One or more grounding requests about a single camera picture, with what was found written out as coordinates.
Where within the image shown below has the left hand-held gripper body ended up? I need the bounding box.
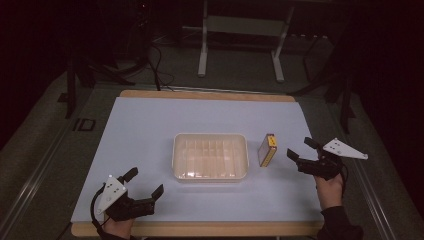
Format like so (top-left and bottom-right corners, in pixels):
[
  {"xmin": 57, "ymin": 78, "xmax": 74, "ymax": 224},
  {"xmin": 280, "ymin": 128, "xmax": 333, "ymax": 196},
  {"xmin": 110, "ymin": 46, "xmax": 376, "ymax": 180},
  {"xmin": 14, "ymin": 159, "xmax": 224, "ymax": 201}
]
[{"xmin": 96, "ymin": 175, "xmax": 156, "ymax": 223}]

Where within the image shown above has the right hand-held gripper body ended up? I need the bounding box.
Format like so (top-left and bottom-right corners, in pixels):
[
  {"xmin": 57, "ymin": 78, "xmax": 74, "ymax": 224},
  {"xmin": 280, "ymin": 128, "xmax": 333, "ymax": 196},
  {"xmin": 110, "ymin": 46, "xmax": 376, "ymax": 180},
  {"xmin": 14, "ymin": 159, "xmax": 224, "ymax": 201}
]
[{"xmin": 295, "ymin": 137, "xmax": 369, "ymax": 182}]

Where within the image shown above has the yellow small box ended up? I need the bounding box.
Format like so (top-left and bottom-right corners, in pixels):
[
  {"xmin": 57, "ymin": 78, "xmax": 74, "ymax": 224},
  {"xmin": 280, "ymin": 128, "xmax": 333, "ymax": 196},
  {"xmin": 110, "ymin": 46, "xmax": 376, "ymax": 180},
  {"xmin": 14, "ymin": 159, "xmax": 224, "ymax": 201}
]
[{"xmin": 257, "ymin": 133, "xmax": 278, "ymax": 168}]

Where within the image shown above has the white plastic tray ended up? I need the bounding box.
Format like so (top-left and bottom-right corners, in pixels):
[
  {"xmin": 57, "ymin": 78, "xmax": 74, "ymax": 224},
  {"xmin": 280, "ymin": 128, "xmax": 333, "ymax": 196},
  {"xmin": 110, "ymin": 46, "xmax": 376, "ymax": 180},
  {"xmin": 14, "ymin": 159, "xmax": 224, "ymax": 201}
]
[{"xmin": 171, "ymin": 132, "xmax": 250, "ymax": 184}]

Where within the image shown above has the person's right hand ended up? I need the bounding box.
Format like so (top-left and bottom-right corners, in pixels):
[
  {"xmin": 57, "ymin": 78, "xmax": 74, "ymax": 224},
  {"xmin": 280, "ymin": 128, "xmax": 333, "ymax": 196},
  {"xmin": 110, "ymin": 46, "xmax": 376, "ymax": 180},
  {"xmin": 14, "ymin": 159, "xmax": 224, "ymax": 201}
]
[{"xmin": 314, "ymin": 172, "xmax": 345, "ymax": 212}]

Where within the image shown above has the person's left hand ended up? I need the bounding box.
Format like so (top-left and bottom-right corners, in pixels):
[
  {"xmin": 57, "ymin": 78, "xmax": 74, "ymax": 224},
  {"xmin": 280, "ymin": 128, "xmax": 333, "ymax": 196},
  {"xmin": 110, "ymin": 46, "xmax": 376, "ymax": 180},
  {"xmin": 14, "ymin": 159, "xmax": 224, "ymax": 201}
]
[{"xmin": 102, "ymin": 218, "xmax": 135, "ymax": 240}]

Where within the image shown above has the light blue table mat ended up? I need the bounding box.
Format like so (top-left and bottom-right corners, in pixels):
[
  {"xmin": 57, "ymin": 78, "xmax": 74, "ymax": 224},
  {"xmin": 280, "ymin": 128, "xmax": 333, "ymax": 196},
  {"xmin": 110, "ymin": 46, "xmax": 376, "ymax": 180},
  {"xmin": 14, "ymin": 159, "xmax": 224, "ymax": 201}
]
[{"xmin": 70, "ymin": 96, "xmax": 325, "ymax": 224}]

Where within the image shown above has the black tripod stand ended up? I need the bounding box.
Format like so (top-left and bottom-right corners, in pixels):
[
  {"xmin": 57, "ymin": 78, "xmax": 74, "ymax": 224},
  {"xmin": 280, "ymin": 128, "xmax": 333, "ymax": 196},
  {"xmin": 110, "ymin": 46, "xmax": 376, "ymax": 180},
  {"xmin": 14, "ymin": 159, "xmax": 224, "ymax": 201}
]
[{"xmin": 57, "ymin": 39, "xmax": 137, "ymax": 120}]

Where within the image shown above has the white metal stand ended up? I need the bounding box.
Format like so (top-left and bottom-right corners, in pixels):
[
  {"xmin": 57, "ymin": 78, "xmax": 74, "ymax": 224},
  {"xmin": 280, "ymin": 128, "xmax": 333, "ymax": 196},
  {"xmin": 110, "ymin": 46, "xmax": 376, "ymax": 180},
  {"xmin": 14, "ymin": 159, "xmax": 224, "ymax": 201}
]
[{"xmin": 181, "ymin": 0, "xmax": 296, "ymax": 84}]

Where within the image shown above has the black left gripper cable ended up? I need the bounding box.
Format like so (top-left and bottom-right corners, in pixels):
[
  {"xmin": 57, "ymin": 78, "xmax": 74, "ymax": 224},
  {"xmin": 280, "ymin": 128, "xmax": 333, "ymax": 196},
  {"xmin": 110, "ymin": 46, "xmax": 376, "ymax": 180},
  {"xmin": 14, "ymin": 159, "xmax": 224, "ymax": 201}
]
[{"xmin": 90, "ymin": 184, "xmax": 112, "ymax": 236}]

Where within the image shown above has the black floor cable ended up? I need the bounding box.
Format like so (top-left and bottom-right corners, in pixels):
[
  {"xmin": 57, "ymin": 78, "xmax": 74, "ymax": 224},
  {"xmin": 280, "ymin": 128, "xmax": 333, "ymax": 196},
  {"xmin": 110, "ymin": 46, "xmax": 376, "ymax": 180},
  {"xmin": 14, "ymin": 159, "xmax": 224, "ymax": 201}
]
[{"xmin": 146, "ymin": 41, "xmax": 176, "ymax": 92}]

